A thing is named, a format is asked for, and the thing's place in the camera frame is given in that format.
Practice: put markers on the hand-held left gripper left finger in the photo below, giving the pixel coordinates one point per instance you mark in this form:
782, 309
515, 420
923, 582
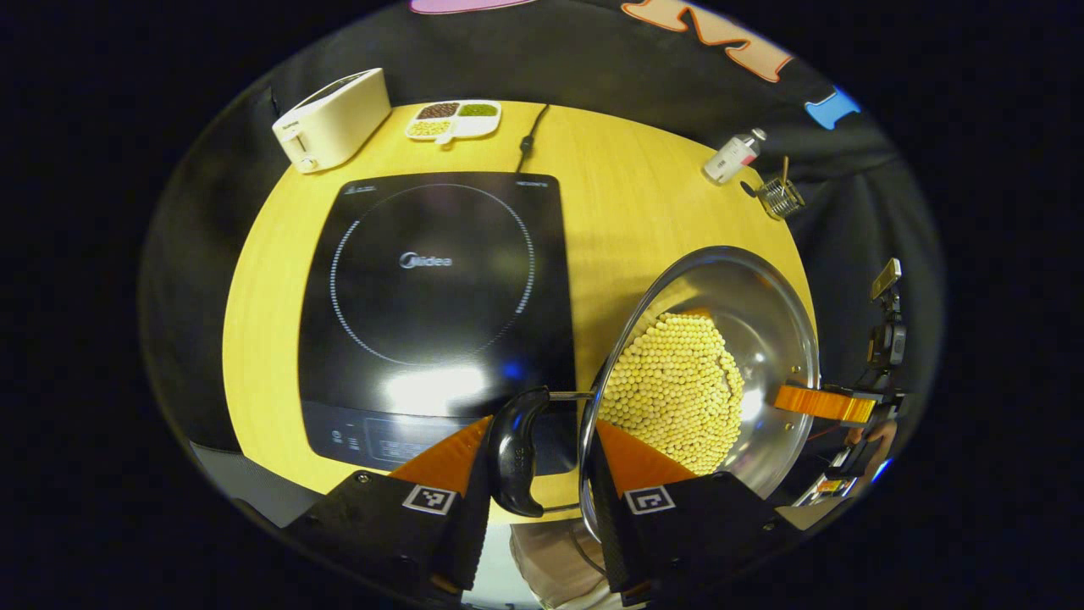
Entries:
467, 542

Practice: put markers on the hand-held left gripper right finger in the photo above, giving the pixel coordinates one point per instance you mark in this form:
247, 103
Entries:
610, 534

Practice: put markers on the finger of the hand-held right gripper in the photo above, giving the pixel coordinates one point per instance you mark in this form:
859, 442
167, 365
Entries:
826, 404

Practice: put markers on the black induction cooktop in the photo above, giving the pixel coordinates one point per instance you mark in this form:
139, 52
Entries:
432, 339

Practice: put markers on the person's beige trousers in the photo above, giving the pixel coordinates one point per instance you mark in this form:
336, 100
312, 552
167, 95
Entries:
550, 563

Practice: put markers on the pile of yellow soybeans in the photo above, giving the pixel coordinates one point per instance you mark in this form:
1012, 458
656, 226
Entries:
669, 390

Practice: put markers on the small white bottle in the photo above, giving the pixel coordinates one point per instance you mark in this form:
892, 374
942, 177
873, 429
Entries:
730, 158

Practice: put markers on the white divided dish of beans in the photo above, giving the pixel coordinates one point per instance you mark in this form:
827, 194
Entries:
453, 127

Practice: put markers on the white toaster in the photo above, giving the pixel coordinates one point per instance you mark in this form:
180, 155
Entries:
334, 123

